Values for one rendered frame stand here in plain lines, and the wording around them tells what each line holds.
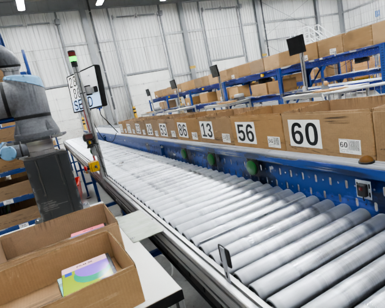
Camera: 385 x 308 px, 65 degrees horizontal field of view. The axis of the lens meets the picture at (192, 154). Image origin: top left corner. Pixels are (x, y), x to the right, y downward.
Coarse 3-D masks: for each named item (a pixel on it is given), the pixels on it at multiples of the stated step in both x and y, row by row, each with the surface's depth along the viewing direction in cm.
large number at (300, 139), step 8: (288, 120) 123; (296, 120) 119; (304, 120) 116; (312, 120) 112; (288, 128) 125; (296, 128) 120; (304, 128) 117; (312, 128) 113; (296, 136) 122; (304, 136) 118; (312, 136) 114; (320, 136) 111; (296, 144) 123; (304, 144) 119; (312, 144) 115; (320, 144) 112
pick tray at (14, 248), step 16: (96, 208) 124; (48, 224) 116; (64, 224) 119; (80, 224) 121; (96, 224) 124; (112, 224) 99; (0, 240) 110; (16, 240) 112; (32, 240) 114; (48, 240) 117; (64, 240) 118; (0, 256) 104; (16, 256) 112; (32, 256) 89
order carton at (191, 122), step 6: (192, 114) 239; (198, 114) 241; (204, 114) 243; (174, 120) 231; (180, 120) 221; (186, 120) 211; (192, 120) 203; (186, 126) 214; (192, 126) 205; (198, 126) 199; (192, 132) 208; (198, 132) 200; (180, 138) 230; (186, 138) 220; (198, 138) 203
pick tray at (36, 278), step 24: (96, 240) 93; (24, 264) 85; (48, 264) 87; (72, 264) 91; (120, 264) 89; (0, 288) 82; (24, 288) 85; (48, 288) 86; (96, 288) 66; (120, 288) 69
